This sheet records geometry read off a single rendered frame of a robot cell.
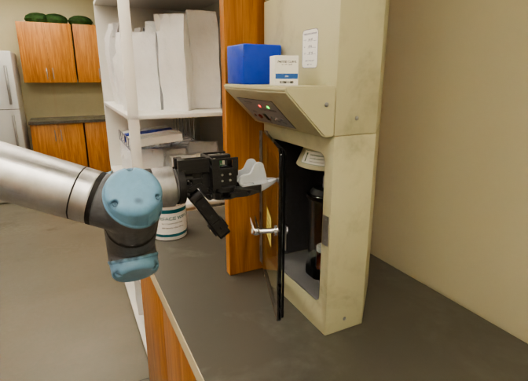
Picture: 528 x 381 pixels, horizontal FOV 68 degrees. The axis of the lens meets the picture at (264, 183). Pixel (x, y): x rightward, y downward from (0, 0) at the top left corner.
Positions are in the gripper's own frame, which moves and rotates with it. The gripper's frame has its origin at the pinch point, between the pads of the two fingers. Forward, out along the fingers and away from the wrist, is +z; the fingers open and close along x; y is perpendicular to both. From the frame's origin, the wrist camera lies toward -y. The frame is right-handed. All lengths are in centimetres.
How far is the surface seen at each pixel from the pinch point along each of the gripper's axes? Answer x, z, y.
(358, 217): -6.1, 19.3, -8.9
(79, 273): 249, -41, -131
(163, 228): 66, -9, -32
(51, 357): 150, -60, -131
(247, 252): 31.0, 8.3, -30.6
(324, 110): -6.1, 8.9, 15.4
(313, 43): 2.7, 11.5, 28.4
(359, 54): -6.1, 16.7, 26.0
